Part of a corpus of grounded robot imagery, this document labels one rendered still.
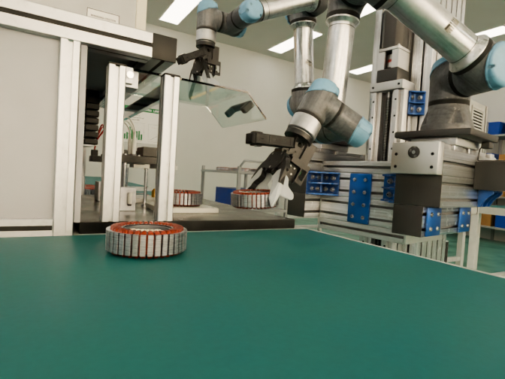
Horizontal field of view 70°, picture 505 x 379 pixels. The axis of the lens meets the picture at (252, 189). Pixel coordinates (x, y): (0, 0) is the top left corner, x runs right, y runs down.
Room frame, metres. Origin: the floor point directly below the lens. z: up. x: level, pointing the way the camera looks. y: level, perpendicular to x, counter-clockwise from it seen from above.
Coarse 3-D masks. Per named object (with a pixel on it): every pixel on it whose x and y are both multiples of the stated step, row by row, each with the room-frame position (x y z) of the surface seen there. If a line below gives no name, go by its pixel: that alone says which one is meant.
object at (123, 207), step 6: (126, 186) 0.82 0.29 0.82; (120, 192) 0.81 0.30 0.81; (126, 192) 0.81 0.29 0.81; (132, 192) 0.82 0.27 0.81; (120, 198) 0.81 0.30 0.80; (126, 198) 0.81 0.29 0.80; (132, 198) 0.82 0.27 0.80; (120, 204) 0.81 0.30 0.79; (126, 204) 0.81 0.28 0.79; (132, 204) 0.82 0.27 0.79; (120, 210) 0.81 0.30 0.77; (126, 210) 0.81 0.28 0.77; (132, 210) 0.82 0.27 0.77
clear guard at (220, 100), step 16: (144, 80) 0.79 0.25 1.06; (160, 80) 0.78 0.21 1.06; (192, 80) 0.78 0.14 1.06; (192, 96) 0.92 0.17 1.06; (208, 96) 0.91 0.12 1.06; (224, 96) 0.90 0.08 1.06; (240, 96) 0.88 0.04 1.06; (224, 112) 1.00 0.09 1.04; (240, 112) 0.93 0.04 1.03; (256, 112) 0.88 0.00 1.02
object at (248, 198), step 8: (232, 192) 0.85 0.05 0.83; (240, 192) 0.80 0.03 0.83; (248, 192) 0.86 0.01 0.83; (256, 192) 0.86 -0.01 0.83; (264, 192) 0.79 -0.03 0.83; (232, 200) 0.81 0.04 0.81; (240, 200) 0.79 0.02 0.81; (248, 200) 0.78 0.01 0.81; (256, 200) 0.78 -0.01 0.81; (264, 200) 0.78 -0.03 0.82; (248, 208) 0.79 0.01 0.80; (264, 208) 0.79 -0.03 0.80
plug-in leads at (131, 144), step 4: (124, 120) 0.83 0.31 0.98; (132, 124) 0.82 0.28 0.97; (128, 128) 0.86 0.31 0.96; (132, 128) 0.85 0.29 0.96; (128, 140) 0.86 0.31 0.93; (132, 140) 0.83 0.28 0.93; (136, 140) 0.83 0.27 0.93; (128, 144) 0.86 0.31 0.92; (132, 144) 0.83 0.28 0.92; (128, 148) 0.87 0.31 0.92; (132, 148) 0.83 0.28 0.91; (128, 152) 0.87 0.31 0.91; (132, 152) 0.83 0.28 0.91
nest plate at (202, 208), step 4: (148, 204) 0.90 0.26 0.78; (152, 204) 0.89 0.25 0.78; (152, 208) 0.87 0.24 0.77; (176, 208) 0.84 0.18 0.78; (180, 208) 0.84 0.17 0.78; (184, 208) 0.85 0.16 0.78; (188, 208) 0.85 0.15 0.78; (192, 208) 0.86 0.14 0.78; (196, 208) 0.86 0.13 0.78; (200, 208) 0.87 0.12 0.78; (204, 208) 0.87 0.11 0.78; (208, 208) 0.88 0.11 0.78; (212, 208) 0.88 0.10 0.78; (216, 208) 0.89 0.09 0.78; (176, 212) 0.84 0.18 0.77; (180, 212) 0.84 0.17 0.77; (184, 212) 0.85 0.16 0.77; (188, 212) 0.85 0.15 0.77; (192, 212) 0.86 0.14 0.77; (196, 212) 0.86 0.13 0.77; (200, 212) 0.87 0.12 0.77; (204, 212) 0.87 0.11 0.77; (208, 212) 0.88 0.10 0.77; (212, 212) 0.88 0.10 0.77; (216, 212) 0.89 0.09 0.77
